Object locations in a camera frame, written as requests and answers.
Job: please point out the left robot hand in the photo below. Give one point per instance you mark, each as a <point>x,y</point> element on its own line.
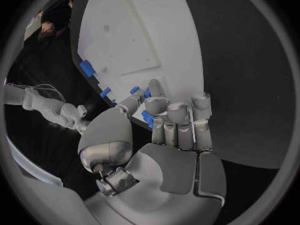
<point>164,172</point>

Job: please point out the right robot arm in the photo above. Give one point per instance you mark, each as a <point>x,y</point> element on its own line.
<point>46,106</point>

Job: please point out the white task board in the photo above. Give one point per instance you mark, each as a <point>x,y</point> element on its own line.
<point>140,41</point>

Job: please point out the blue plug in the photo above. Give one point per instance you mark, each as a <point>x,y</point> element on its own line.
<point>148,118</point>

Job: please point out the blue peg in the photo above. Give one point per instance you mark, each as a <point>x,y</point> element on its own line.
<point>147,93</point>
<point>134,90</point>
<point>105,92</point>

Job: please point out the blue block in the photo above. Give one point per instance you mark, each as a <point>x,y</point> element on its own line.
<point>87,68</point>

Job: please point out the person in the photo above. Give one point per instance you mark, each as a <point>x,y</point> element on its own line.
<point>56,15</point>

